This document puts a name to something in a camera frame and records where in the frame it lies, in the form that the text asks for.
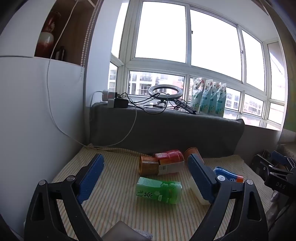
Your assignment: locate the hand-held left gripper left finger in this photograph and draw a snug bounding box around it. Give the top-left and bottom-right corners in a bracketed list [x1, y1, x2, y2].
[24, 153, 105, 241]

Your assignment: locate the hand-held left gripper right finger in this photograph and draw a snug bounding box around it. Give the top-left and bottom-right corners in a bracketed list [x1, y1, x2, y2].
[187, 154, 270, 241]

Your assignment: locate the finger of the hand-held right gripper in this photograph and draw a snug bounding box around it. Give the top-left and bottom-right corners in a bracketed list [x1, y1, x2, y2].
[252, 153, 279, 180]
[270, 150, 296, 172]

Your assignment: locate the translucent white cup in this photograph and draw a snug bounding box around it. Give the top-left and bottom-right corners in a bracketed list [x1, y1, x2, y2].
[187, 175, 212, 206]

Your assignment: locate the orange paper cup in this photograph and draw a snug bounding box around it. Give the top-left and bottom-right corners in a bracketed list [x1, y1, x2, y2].
[184, 147, 204, 164]

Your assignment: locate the gold brown cup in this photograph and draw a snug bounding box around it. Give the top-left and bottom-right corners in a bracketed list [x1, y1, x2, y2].
[139, 155, 160, 176]

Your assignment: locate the white crumpled cloth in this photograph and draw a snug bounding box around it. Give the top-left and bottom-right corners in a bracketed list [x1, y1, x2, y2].
[269, 191, 288, 210]

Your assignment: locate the striped bed sheet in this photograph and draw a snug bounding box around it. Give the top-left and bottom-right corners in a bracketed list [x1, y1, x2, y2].
[50, 146, 274, 241]

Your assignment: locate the red snack packet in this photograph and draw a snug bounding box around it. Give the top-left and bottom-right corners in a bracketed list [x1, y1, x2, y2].
[155, 149, 185, 175]

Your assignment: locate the green tea bottle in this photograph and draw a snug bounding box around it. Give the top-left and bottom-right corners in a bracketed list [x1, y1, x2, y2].
[135, 176, 183, 205]

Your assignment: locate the grey flat object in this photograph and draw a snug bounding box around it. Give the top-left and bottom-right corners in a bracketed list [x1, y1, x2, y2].
[102, 221, 153, 241]

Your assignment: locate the green white refill pouch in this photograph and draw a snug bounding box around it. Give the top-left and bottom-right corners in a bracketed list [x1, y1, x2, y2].
[200, 79, 214, 114]
[190, 77, 207, 112]
[208, 82, 221, 115]
[216, 83, 227, 118]

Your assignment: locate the black power adapter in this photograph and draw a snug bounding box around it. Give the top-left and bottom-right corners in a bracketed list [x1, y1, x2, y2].
[114, 97, 129, 109]

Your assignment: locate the white power strip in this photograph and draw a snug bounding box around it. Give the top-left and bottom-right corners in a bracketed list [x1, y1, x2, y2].
[102, 90, 119, 108]

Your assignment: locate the white cabinet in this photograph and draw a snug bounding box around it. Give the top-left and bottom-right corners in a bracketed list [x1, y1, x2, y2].
[0, 0, 104, 237]

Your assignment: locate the dark bottle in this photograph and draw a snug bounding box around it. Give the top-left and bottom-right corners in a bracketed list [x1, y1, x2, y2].
[54, 46, 66, 62]

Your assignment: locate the white beaded strip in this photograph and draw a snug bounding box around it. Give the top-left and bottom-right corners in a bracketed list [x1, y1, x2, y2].
[80, 0, 103, 67]

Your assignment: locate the red white vase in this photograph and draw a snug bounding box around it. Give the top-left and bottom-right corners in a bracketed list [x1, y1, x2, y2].
[37, 11, 62, 58]

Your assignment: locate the black ring light stand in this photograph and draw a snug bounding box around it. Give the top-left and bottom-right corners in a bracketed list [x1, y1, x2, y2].
[174, 99, 197, 115]

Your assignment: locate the black cable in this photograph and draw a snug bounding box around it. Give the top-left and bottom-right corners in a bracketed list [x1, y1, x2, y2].
[119, 92, 185, 114]

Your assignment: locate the white charging cable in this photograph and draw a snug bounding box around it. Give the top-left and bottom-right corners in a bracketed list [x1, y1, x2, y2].
[46, 0, 137, 149]

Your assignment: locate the white window frame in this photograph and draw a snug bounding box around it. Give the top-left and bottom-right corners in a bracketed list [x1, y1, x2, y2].
[108, 0, 289, 130]

